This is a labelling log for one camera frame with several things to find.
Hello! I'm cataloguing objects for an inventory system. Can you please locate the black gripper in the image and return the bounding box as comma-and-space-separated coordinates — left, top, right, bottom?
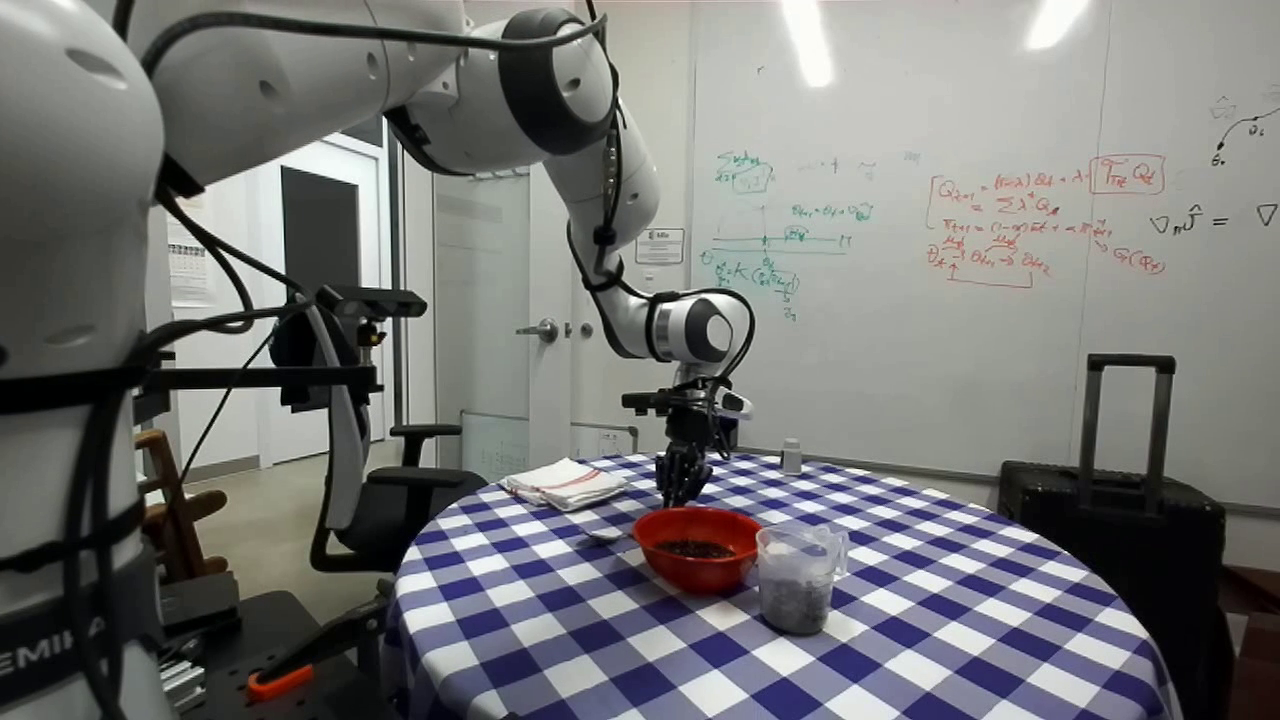
624, 382, 751, 508

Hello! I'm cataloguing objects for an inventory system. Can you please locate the red plastic bowl with beans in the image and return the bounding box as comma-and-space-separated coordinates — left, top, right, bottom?
634, 503, 762, 595

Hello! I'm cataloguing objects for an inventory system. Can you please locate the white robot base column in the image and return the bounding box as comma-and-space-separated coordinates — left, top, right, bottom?
0, 0, 167, 720

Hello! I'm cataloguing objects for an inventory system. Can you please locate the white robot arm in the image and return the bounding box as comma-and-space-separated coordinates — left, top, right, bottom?
108, 0, 758, 503

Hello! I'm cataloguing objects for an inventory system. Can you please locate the clear plastic jug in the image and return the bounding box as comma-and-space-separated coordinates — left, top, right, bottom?
751, 523, 847, 637

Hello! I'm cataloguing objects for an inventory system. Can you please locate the small white bottle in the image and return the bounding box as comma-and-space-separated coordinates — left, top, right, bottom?
780, 438, 804, 481

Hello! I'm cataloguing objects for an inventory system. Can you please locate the folded white striped towel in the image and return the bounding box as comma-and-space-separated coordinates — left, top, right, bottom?
504, 455, 624, 514

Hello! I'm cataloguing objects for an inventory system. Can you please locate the black office chair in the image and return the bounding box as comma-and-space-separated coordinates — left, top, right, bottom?
307, 287, 480, 571

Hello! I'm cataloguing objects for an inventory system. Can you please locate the blue white checkered tablecloth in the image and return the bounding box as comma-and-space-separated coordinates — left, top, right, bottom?
398, 455, 1184, 720

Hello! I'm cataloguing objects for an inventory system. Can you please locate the black rolling suitcase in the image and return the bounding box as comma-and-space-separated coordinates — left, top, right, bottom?
996, 354, 1233, 720

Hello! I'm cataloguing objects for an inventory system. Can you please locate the wooden stool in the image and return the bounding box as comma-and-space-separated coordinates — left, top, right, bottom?
136, 427, 227, 580

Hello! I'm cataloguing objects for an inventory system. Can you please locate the black camera tripod mount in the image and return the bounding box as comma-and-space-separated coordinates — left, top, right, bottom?
133, 286, 428, 419

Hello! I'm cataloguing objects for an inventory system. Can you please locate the orange handled tool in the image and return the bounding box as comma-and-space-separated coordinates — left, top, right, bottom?
243, 665, 315, 704

